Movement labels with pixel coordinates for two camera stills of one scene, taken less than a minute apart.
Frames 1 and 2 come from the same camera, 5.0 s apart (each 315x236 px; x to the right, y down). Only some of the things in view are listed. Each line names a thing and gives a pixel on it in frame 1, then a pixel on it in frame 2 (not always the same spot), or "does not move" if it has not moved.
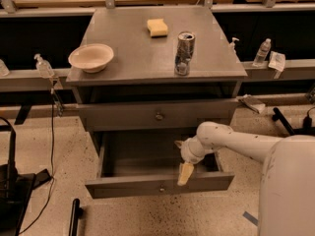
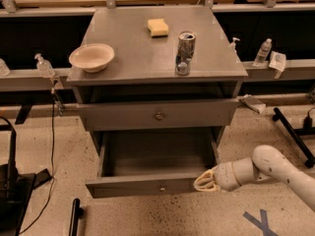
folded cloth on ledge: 249,100 does not move
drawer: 133,162 does not move
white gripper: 188,152 → 223,177
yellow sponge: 157,28 does not move
